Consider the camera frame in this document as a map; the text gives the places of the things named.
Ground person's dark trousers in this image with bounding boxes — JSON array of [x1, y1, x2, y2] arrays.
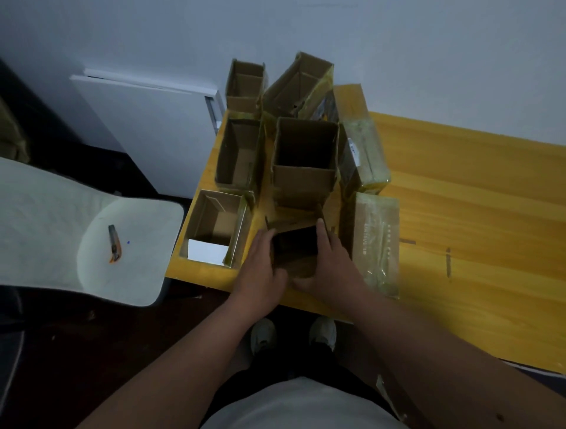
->
[[221, 340, 387, 416]]

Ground long open cardboard box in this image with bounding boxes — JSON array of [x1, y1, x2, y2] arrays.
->
[[262, 52, 335, 120]]

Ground person's white shirt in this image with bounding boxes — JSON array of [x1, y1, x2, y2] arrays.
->
[[201, 377, 409, 429]]

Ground small square open cardboard box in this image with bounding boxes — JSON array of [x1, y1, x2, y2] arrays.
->
[[226, 59, 267, 118]]

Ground large deep open cardboard box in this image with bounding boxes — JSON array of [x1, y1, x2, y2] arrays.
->
[[271, 116, 340, 209]]

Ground person's left hand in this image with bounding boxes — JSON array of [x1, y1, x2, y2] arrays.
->
[[229, 228, 290, 311]]

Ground person's white right shoe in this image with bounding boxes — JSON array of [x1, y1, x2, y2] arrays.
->
[[309, 316, 338, 352]]

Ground tape-wrapped labelled cardboard box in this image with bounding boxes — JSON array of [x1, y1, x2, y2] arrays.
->
[[337, 117, 392, 199]]

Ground orange utility knife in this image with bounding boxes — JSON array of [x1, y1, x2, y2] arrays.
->
[[108, 225, 122, 264]]

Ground brown cardboard carton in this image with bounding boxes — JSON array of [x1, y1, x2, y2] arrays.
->
[[0, 95, 32, 164]]

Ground white board panel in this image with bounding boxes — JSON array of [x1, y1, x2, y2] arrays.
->
[[70, 68, 226, 199]]

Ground person's white shoe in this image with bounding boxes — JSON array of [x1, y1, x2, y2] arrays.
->
[[251, 318, 278, 355], [309, 316, 338, 352]]

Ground person's right hand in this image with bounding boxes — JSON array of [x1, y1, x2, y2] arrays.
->
[[291, 218, 368, 306]]

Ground wide shallow open cardboard box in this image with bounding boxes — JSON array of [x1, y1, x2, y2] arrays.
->
[[179, 189, 254, 269]]

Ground white chair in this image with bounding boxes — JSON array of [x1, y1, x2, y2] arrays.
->
[[0, 157, 185, 308]]

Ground person's right forearm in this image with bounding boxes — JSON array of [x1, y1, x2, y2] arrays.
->
[[340, 287, 566, 429]]

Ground small dark cardboard box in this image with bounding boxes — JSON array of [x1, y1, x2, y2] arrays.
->
[[265, 209, 330, 280]]

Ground tape-wrapped flat cardboard box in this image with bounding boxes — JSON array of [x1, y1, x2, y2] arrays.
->
[[340, 191, 401, 299]]

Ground white card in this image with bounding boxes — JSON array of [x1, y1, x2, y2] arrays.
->
[[187, 239, 230, 266]]

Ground person's white left shoe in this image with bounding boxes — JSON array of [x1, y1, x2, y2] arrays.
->
[[251, 318, 278, 355]]

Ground person's left forearm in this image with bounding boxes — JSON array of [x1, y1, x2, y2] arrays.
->
[[77, 294, 266, 429]]

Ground narrow open cardboard box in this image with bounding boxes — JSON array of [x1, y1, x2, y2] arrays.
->
[[215, 117, 265, 195]]

